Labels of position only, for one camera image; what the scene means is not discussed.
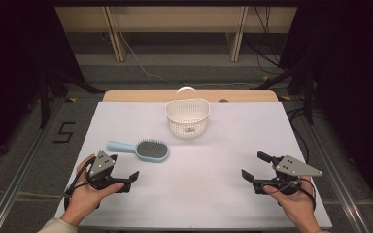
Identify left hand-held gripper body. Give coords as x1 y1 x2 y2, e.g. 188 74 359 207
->
86 150 126 192

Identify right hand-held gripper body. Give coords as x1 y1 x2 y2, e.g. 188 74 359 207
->
254 154 323 196

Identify light blue hairbrush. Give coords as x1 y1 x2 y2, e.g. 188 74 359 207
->
106 139 170 163

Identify white plastic basket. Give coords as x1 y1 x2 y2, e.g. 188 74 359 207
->
164 86 211 140

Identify person's left hand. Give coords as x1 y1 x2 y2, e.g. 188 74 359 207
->
60 154 125 226

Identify person's right hand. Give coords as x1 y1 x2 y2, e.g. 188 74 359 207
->
262 175 318 228

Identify black metal stand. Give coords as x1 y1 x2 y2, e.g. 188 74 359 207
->
38 62 106 130
253 59 316 126

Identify beige wooden bench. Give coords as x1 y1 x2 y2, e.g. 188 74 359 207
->
54 6 298 63

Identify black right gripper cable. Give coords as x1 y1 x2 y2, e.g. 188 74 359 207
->
261 178 317 208

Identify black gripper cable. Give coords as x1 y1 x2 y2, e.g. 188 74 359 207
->
261 178 317 208
63 155 97 210

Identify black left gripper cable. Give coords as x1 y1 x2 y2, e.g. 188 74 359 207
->
63 155 97 210

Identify aluminium floor rail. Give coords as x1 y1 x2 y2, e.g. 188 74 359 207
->
0 99 66 233
281 96 372 233

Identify white floor cable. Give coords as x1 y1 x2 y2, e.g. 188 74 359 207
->
119 31 289 90

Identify black floor cables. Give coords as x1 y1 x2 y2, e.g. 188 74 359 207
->
242 6 289 71

